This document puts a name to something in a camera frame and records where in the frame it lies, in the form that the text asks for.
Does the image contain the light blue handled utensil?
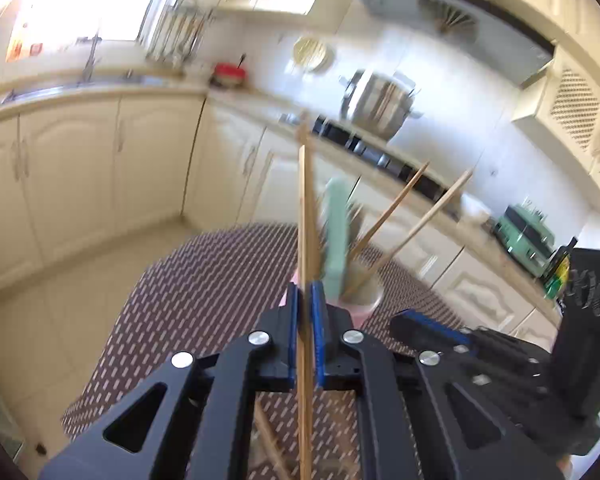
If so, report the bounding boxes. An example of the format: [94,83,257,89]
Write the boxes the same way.
[320,176,361,296]

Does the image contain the cream sink base cabinets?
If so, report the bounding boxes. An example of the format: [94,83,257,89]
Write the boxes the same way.
[0,82,208,303]

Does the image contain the cream lattice wall cabinet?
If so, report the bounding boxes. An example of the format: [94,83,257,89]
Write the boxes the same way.
[510,45,600,222]

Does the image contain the steel cooking pot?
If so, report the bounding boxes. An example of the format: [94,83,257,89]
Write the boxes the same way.
[339,69,425,142]

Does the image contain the kitchen faucet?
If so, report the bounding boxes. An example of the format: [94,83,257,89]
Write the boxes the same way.
[77,30,107,86]

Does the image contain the wooden chopstick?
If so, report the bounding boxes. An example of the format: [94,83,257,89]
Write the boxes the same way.
[298,144,313,480]
[350,161,431,261]
[342,169,475,297]
[252,407,293,480]
[295,110,317,286]

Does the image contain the pink cup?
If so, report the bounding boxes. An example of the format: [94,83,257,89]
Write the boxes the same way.
[279,255,385,328]

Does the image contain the metal dish rack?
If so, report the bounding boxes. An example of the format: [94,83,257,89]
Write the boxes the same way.
[142,0,216,69]

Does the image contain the metal fork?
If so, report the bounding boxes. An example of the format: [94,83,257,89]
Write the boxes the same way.
[347,200,367,261]

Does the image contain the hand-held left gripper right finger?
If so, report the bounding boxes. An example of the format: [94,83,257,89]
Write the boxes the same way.
[309,280,566,480]

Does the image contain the black gas stove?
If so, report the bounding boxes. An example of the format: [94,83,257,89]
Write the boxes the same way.
[280,110,461,202]

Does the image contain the round pale strainer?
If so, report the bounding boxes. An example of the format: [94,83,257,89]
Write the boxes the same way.
[292,35,337,74]

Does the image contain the white bowl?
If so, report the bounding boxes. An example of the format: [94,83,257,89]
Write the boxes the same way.
[457,194,494,224]

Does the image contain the red pot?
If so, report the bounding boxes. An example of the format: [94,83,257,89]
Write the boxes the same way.
[210,54,251,89]

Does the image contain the kitchen window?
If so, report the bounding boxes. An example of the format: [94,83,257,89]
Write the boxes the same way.
[5,0,173,45]

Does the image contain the green yellow label bottle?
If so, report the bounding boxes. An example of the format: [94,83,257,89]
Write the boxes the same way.
[542,236,579,301]

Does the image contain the range hood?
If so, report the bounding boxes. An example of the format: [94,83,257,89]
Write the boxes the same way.
[337,0,557,89]

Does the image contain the green countertop appliance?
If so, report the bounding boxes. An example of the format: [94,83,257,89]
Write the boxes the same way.
[492,202,556,279]

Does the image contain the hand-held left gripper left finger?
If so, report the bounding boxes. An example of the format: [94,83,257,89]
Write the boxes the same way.
[40,282,301,480]

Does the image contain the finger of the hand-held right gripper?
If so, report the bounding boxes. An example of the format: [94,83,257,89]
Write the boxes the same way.
[390,310,557,437]

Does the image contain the brown polka dot tablecloth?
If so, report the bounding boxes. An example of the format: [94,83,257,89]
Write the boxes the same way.
[60,222,471,480]

